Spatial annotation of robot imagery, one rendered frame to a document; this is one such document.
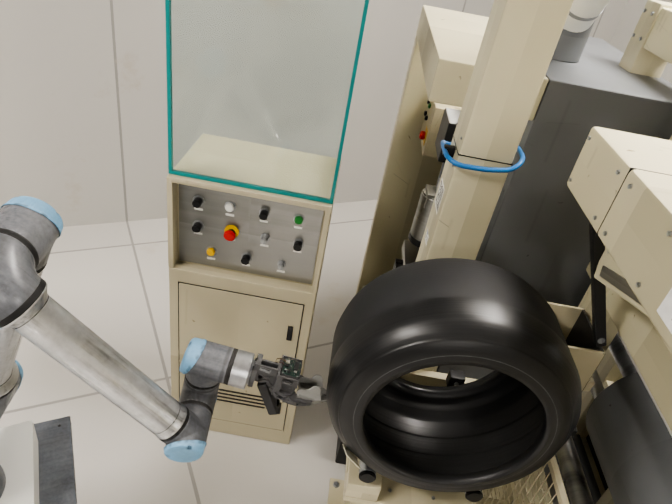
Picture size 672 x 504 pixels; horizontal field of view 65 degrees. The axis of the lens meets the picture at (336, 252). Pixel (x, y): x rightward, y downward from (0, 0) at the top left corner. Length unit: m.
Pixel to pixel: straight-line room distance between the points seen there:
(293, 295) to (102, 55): 2.07
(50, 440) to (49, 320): 0.84
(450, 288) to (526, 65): 0.50
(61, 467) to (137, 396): 0.67
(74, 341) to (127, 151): 2.66
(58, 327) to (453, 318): 0.77
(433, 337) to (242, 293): 1.05
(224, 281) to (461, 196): 0.99
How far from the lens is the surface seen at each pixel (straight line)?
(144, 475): 2.52
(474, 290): 1.16
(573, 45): 1.85
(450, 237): 1.40
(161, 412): 1.27
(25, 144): 3.69
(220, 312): 2.07
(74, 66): 3.52
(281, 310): 2.00
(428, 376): 1.68
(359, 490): 1.52
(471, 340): 1.09
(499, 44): 1.23
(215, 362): 1.31
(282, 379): 1.32
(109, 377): 1.20
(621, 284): 1.33
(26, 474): 1.75
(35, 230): 1.17
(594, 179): 1.23
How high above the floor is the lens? 2.11
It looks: 34 degrees down
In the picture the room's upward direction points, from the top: 11 degrees clockwise
